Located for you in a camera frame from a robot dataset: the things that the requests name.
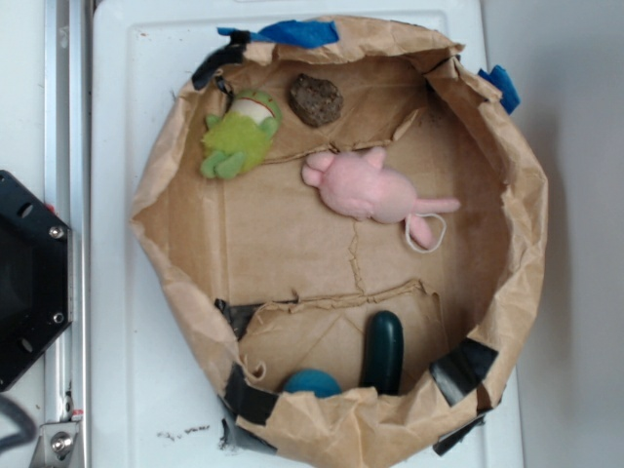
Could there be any green frog plush toy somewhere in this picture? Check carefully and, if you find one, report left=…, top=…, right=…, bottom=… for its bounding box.
left=200, top=90, right=282, bottom=179

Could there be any brown paper bag bin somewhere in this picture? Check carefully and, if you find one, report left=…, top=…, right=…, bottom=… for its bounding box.
left=131, top=17, right=548, bottom=467

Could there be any pink pig plush toy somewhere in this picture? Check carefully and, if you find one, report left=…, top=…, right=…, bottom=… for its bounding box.
left=301, top=147, right=460, bottom=254

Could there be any brown rock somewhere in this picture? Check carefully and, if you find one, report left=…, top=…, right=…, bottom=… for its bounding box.
left=289, top=73, right=343, bottom=128

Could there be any dark green cucumber toy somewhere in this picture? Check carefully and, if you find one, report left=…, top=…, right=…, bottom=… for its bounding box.
left=361, top=310, right=405, bottom=396

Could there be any blue ball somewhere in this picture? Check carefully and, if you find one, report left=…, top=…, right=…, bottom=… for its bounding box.
left=283, top=369, right=342, bottom=398

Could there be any white plastic tray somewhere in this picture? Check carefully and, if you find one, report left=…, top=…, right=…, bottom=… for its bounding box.
left=88, top=0, right=527, bottom=468

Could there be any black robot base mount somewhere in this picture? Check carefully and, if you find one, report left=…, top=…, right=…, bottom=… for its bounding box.
left=1, top=170, right=70, bottom=392

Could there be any aluminium extrusion rail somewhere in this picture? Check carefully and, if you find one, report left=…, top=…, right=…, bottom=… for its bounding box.
left=44, top=1, right=96, bottom=467

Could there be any metal corner bracket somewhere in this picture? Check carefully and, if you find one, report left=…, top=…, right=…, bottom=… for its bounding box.
left=28, top=421, right=80, bottom=468

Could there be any grey cable loop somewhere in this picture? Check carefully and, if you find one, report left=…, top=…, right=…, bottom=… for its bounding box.
left=0, top=394, right=38, bottom=449

